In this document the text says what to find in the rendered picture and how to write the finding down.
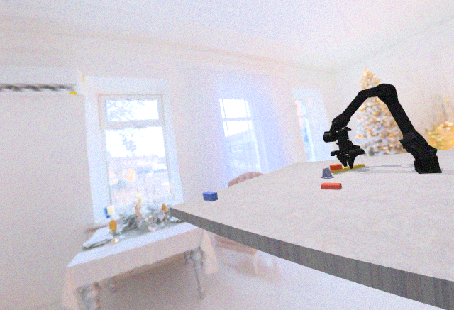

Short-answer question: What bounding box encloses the yellow bar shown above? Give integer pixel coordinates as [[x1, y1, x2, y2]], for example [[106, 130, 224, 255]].
[[330, 164, 364, 173]]

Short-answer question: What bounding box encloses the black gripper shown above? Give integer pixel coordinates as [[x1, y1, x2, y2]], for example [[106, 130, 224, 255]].
[[331, 139, 365, 169]]

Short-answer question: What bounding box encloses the small blue block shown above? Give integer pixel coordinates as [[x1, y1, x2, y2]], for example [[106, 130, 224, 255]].
[[202, 191, 218, 201]]

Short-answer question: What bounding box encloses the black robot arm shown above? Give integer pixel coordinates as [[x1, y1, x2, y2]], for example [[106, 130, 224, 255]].
[[323, 83, 442, 174]]

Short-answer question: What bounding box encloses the red rectangular block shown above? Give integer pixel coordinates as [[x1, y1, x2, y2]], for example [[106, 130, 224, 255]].
[[321, 183, 342, 190]]

